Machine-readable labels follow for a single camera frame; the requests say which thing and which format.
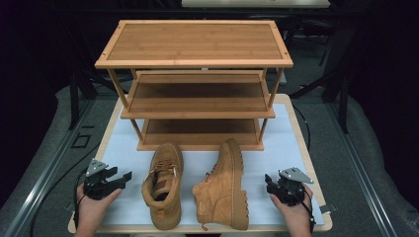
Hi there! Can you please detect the black metal stand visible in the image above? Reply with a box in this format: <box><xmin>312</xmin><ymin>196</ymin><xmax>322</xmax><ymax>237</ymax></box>
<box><xmin>290</xmin><ymin>19</ymin><xmax>351</xmax><ymax>134</ymax></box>
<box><xmin>63</xmin><ymin>19</ymin><xmax>129</xmax><ymax>131</ymax></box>

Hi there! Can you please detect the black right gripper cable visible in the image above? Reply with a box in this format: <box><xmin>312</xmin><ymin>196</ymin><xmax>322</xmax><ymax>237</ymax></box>
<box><xmin>286</xmin><ymin>182</ymin><xmax>316</xmax><ymax>233</ymax></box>

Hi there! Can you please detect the thin black cable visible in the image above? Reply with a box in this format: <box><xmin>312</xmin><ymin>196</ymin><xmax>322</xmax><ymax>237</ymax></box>
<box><xmin>291</xmin><ymin>103</ymin><xmax>311</xmax><ymax>152</ymax></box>

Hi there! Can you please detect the white table mat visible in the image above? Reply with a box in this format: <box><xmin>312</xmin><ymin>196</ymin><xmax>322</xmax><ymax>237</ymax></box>
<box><xmin>100</xmin><ymin>103</ymin><xmax>325</xmax><ymax>227</ymax></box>

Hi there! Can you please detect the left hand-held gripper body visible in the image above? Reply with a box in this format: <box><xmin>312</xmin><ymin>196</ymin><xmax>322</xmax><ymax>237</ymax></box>
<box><xmin>83</xmin><ymin>158</ymin><xmax>115</xmax><ymax>200</ymax></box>

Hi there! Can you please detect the person's right hand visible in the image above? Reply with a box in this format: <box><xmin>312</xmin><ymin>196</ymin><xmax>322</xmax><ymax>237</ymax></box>
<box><xmin>270</xmin><ymin>184</ymin><xmax>314</xmax><ymax>230</ymax></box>

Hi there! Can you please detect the aluminium floor rail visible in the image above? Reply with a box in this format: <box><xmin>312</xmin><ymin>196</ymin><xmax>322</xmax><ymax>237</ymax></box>
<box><xmin>325</xmin><ymin>102</ymin><xmax>401</xmax><ymax>237</ymax></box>
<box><xmin>0</xmin><ymin>98</ymin><xmax>97</xmax><ymax>237</ymax></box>

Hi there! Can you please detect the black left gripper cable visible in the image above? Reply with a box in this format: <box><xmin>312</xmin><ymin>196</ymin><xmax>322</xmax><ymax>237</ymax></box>
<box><xmin>72</xmin><ymin>167</ymin><xmax>89</xmax><ymax>230</ymax></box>

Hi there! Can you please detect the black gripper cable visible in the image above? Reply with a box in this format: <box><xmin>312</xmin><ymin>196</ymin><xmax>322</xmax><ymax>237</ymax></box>
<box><xmin>286</xmin><ymin>182</ymin><xmax>316</xmax><ymax>233</ymax></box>
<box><xmin>72</xmin><ymin>167</ymin><xmax>89</xmax><ymax>230</ymax></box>

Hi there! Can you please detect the person's left hand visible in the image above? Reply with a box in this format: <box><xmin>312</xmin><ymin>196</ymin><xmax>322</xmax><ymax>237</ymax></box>
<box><xmin>76</xmin><ymin>183</ymin><xmax>123</xmax><ymax>231</ymax></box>

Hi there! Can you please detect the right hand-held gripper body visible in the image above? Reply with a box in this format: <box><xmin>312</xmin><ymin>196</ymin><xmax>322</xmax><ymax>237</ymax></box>
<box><xmin>276</xmin><ymin>167</ymin><xmax>314</xmax><ymax>207</ymax></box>

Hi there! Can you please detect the black floor cable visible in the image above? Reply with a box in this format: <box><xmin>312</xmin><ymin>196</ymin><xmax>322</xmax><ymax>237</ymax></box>
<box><xmin>29</xmin><ymin>143</ymin><xmax>101</xmax><ymax>237</ymax></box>

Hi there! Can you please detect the wooden three-tier shoe rack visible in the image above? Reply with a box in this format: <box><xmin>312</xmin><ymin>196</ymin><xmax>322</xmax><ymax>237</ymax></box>
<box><xmin>94</xmin><ymin>19</ymin><xmax>294</xmax><ymax>152</ymax></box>

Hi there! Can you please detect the tan suede lace-up boot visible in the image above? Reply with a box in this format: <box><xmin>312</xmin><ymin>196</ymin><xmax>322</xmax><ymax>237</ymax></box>
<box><xmin>192</xmin><ymin>137</ymin><xmax>250</xmax><ymax>231</ymax></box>
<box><xmin>141</xmin><ymin>141</ymin><xmax>185</xmax><ymax>231</ymax></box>

